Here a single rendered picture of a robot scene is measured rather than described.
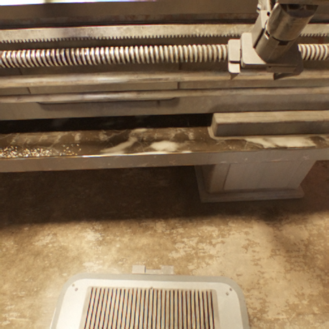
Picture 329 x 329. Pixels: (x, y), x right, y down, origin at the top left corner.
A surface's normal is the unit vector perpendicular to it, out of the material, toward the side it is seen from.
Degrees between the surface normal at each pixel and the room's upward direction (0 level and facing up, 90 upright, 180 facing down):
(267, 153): 90
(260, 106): 90
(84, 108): 90
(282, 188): 90
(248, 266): 0
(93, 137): 0
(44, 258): 0
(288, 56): 30
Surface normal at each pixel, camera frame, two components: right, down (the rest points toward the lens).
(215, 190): 0.05, 0.75
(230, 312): 0.00, -0.66
